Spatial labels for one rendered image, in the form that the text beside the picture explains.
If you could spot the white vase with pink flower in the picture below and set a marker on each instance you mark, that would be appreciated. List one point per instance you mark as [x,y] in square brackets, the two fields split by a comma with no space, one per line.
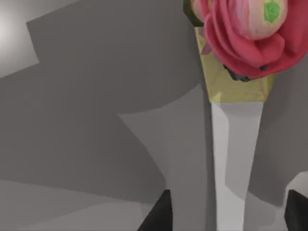
[234,144]

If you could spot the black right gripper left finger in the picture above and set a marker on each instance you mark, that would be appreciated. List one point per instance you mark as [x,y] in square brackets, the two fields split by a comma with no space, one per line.
[162,216]

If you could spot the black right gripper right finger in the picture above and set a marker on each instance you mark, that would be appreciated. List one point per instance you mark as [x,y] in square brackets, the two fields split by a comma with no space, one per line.
[298,214]

